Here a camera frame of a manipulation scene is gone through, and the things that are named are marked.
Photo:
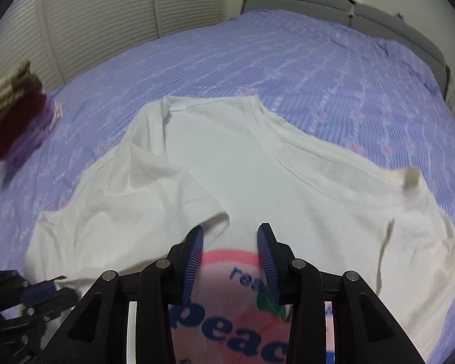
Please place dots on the dark red folded garment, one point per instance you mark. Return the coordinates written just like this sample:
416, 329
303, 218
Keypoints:
15, 129

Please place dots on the light purple folded garment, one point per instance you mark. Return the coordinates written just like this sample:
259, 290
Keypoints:
41, 129

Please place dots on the purple patterned bed sheet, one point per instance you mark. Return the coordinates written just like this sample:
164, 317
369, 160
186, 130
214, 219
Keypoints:
288, 64

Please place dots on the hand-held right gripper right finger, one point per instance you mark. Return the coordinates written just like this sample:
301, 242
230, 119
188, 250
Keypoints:
269, 265

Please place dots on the white printed t-shirt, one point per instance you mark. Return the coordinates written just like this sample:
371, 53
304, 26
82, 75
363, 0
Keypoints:
326, 216

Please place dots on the small purple toy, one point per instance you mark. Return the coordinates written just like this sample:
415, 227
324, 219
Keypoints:
400, 15

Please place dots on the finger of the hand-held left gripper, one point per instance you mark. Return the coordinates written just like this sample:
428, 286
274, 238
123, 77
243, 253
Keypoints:
60, 301
41, 290

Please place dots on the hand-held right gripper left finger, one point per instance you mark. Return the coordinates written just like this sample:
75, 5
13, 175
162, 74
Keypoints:
191, 269

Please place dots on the white louvred wardrobe door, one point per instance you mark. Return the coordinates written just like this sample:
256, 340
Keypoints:
98, 19
11, 34
189, 0

